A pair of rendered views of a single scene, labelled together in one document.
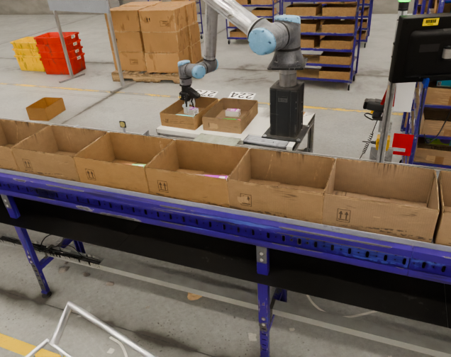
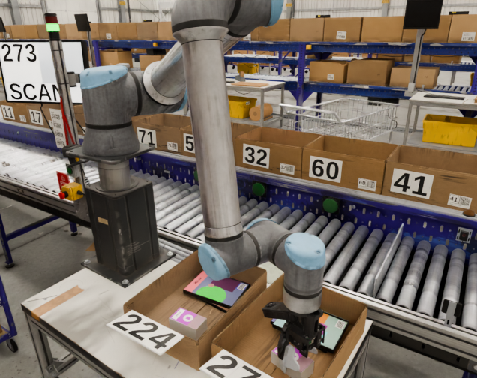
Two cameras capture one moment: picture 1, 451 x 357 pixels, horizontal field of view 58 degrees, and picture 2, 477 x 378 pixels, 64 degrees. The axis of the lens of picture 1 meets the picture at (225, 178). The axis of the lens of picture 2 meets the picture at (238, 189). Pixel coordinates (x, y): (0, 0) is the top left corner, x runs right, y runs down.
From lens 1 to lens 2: 369 cm
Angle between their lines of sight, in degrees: 126
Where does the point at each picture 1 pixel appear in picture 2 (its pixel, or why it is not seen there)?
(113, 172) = (354, 148)
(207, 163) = (271, 164)
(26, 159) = (467, 165)
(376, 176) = (158, 135)
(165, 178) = (306, 139)
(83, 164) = (387, 150)
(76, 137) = (439, 183)
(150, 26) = not seen: outside the picture
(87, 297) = not seen: hidden behind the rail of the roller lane
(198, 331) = not seen: hidden behind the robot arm
